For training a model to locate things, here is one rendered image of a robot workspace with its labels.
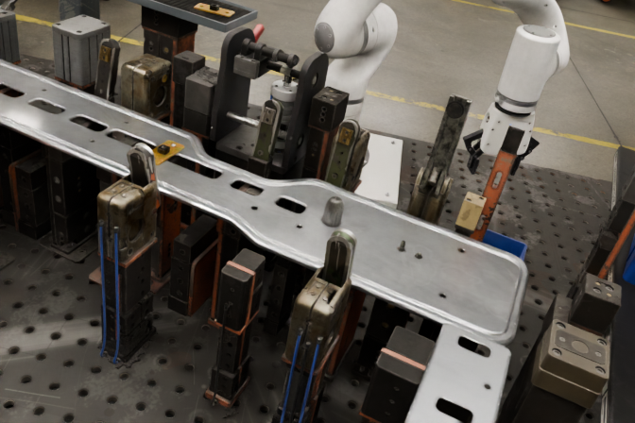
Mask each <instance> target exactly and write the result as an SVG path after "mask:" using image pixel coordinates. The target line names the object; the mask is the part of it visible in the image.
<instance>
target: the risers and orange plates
mask: <svg viewBox="0 0 635 423"><path fill-rule="evenodd" d="M0 179H1V187H2V194H3V200H4V208H2V214H3V217H4V218H3V221H4V222H6V223H8V224H10V225H12V226H14V227H15V228H16V231H17V232H20V233H22V234H24V235H26V236H28V237H30V238H32V239H34V240H36V241H37V240H38V239H40V238H41V237H43V236H44V235H45V234H46V233H48V232H49V231H51V230H52V229H51V218H50V208H49V196H48V186H47V174H46V164H45V157H43V156H42V146H41V143H39V142H37V141H35V140H32V139H30V138H28V137H26V136H24V135H22V134H19V133H17V132H14V131H12V130H10V129H7V128H5V127H1V126H0ZM216 222H217V220H216V219H213V218H212V217H210V216H207V215H205V214H202V215H201V216H200V217H199V218H198V219H197V220H196V221H195V222H194V223H192V224H191V225H190V226H189V227H188V228H186V229H185V230H184V231H183V232H182V233H181V234H180V235H178V236H177V237H176V238H175V239H174V245H173V256H172V257H171V271H170V291H169V295H168V302H167V308H168V309H170V310H172V311H174V312H176V313H179V314H181V315H183V316H185V317H186V316H187V315H188V316H190V317H191V316H192V315H193V314H194V313H195V312H196V311H197V310H198V309H199V308H200V307H201V306H202V305H203V303H204V302H205V301H206V300H207V299H208V298H209V297H210V296H211V295H212V294H213V290H214V280H215V262H216V252H217V243H218V232H217V231H216ZM299 266H300V265H299V264H296V263H294V262H291V261H289V260H287V259H284V258H282V257H280V256H278V258H277V262H276V263H275V266H274V272H273V278H272V283H271V289H270V295H269V302H268V306H267V312H266V318H265V322H264V327H263V331H265V332H267V333H269V334H271V335H273V336H275V337H276V336H277V334H278V333H279V331H280V330H281V329H282V327H283V325H284V324H285V323H286V321H287V320H288V319H289V317H290V313H291V308H292V299H293V295H294V290H295V285H296V280H297V275H298V271H299Z"/></svg>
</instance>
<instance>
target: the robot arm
mask: <svg viewBox="0 0 635 423"><path fill-rule="evenodd" d="M381 1H382V0H330V1H329V3H328V4H327V5H326V7H325V8H324V10H323V11H322V12H321V13H320V15H319V17H318V19H317V22H316V25H315V30H314V39H315V43H316V46H317V49H318V50H319V51H320V52H323V53H326V54H327V55H328V58H330V59H335V60H334V61H333V62H332V63H331V64H330V65H329V67H328V73H327V77H326V83H325V87H327V86H330V87H332V88H335V89H338V90H340V91H343V92H345V93H349V94H350V96H349V101H348V105H347V109H346V114H345V119H344V120H343V121H345V120H347V119H353V120H355V121H357V122H358V123H359V121H360V116H361V112H362V108H363V104H364V99H365V95H366V90H367V86H368V83H369V80H370V78H371V76H372V75H373V74H374V72H375V71H376V70H377V69H378V67H379V66H380V65H381V63H382V62H383V61H384V59H385V58H386V56H387V54H388V53H389V51H390V49H391V48H392V46H393V44H394V42H395V39H396V35H397V28H398V24H397V18H396V15H395V13H394V11H393V10H392V9H391V8H390V7H389V6H387V5H386V4H384V3H381ZM492 2H493V3H495V4H496V5H498V6H502V7H506V8H509V9H511V10H512V11H514V12H515V13H516V14H517V15H518V17H519V18H520V19H521V21H522V23H523V25H520V26H519V27H518V28H517V29H516V32H515V35H514V38H513V41H512V44H511V46H510V49H509V53H508V56H507V59H506V64H505V67H504V70H503V72H502V75H501V78H500V81H499V84H498V87H497V90H496V93H495V96H494V98H495V102H493V103H492V104H491V105H490V107H489V109H488V111H487V113H486V115H485V117H484V119H483V121H482V124H481V126H480V128H479V130H477V131H475V132H474V133H471V134H469V135H467V136H464V137H463V142H464V145H465V147H466V148H467V150H468V151H469V153H470V157H469V160H468V163H467V167H468V169H469V170H470V172H471V174H472V175H474V174H475V172H476V169H477V166H478V163H479V159H478V157H480V156H481V155H482V154H483V153H487V154H498V152H499V149H500V147H501V146H502V144H503V141H504V138H505V136H506V132H507V130H508V127H509V126H512V127H516V128H519V129H521V130H525V133H524V136H523V139H522V141H521V144H520V146H519V149H518V151H517V156H516V158H515V161H514V162H513V165H512V167H511V170H510V174H511V175H512V176H514V175H515V173H516V170H517V169H518V167H519V164H520V162H521V161H522V160H524V157H525V156H527V155H528V154H530V153H531V152H532V150H533V149H535V148H536V147H537V146H538V145H539V144H540V143H539V141H538V140H537V139H536V138H534V137H533V136H531V134H532V130H533V126H534V120H535V112H534V110H535V108H536V106H537V104H538V101H539V98H540V96H541V91H542V89H543V86H544V84H545V82H546V81H547V79H548V78H549V77H551V76H555V75H557V74H559V73H560V72H562V71H563V70H564V69H565V68H566V66H567V64H568V61H569V57H570V52H569V43H568V37H567V32H566V28H565V24H564V20H563V17H562V14H561V11H560V9H559V6H558V4H557V2H556V0H492ZM475 140H476V141H477V143H476V144H475V145H474V146H472V141H475ZM480 147H481V148H480ZM478 148H480V149H479V150H477V149H478ZM476 150H477V151H476Z"/></svg>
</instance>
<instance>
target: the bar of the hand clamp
mask: <svg viewBox="0 0 635 423"><path fill-rule="evenodd" d="M471 104H472V100H471V99H470V98H467V97H464V96H461V95H458V94H454V93H452V94H451V95H450V97H449V100H448V103H447V106H446V109H445V111H444V114H443V117H442V120H441V123H440V126H439V129H438V134H437V137H436V140H435V143H434V146H433V149H432V152H431V155H430V158H429V161H428V163H427V166H426V169H425V172H424V175H423V178H422V181H421V184H420V188H421V189H424V188H425V186H426V184H427V179H428V177H429V176H430V173H431V170H432V167H433V166H434V167H436V168H439V169H441V170H442V172H441V175H440V178H439V181H438V186H437V188H436V191H435V194H436V195H439V193H440V190H441V187H442V184H443V182H444V180H445V178H446V176H447V173H448V170H449V167H450V165H451V162H452V159H453V156H454V153H455V149H456V146H457V144H458V141H459V138H460V135H461V132H462V129H463V127H464V125H465V122H466V119H467V116H468V113H469V110H470V107H471Z"/></svg>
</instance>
